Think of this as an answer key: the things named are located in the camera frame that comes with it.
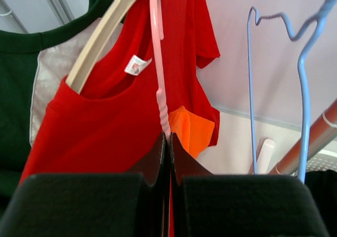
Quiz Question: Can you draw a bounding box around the beige wooden hanger on rack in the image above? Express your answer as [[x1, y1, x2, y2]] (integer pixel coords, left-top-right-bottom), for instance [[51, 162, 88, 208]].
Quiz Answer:
[[65, 0, 136, 94]]

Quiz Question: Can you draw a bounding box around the silver clothes rack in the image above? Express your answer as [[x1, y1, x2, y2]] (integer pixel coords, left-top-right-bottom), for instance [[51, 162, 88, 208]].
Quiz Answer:
[[267, 101, 336, 174]]

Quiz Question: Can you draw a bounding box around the pink plastic hanger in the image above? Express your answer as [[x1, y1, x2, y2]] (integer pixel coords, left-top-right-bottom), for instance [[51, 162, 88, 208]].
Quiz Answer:
[[150, 0, 171, 140]]

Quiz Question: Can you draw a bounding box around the orange t-shirt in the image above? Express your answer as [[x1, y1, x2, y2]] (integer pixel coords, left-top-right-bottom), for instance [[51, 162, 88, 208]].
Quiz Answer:
[[168, 106, 215, 159]]

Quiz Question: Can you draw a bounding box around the white perforated plastic basket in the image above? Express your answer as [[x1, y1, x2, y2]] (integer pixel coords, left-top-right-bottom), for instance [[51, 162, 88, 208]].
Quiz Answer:
[[306, 150, 337, 172]]

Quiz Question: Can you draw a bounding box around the green and beige t-shirt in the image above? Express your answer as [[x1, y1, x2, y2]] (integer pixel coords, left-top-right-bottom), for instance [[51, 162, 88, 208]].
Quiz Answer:
[[1, 0, 114, 212]]

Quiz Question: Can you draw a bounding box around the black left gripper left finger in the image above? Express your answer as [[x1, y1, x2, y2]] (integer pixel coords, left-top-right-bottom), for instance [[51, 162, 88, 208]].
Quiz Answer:
[[1, 135, 166, 236]]

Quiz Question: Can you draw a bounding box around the black t-shirt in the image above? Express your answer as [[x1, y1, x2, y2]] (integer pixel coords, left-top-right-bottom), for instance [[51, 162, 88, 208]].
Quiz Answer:
[[305, 170, 336, 236]]

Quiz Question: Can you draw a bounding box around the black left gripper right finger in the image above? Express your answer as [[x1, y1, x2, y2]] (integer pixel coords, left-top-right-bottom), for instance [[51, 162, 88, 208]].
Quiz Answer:
[[170, 134, 329, 236]]

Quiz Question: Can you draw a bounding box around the red t-shirt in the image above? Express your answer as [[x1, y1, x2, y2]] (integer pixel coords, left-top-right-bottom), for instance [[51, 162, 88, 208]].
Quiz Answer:
[[18, 0, 221, 186]]

